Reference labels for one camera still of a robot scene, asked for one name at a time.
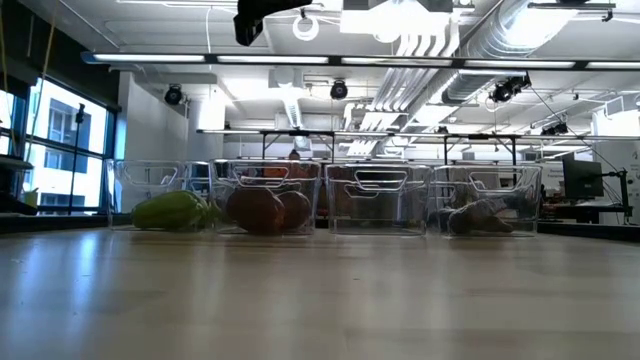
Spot green pepper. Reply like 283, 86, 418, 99
130, 189, 210, 233

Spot grey-brown items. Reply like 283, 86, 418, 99
446, 198, 515, 236

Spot black monitor on arm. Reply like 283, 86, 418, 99
561, 158, 606, 201

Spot overhead LED light bar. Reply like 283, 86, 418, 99
81, 51, 640, 72

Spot person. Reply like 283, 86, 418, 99
259, 148, 321, 181

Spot clear plastic bin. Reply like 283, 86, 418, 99
323, 162, 432, 237
105, 158, 214, 232
428, 163, 544, 239
208, 158, 323, 236

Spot black tripod stand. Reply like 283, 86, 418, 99
67, 102, 86, 216

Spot large window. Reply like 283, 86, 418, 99
0, 74, 121, 216

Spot dark distant desk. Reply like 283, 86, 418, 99
539, 202, 634, 226

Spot white cable coil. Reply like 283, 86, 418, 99
291, 13, 321, 43

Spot distant black light frame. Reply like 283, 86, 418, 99
196, 128, 640, 167

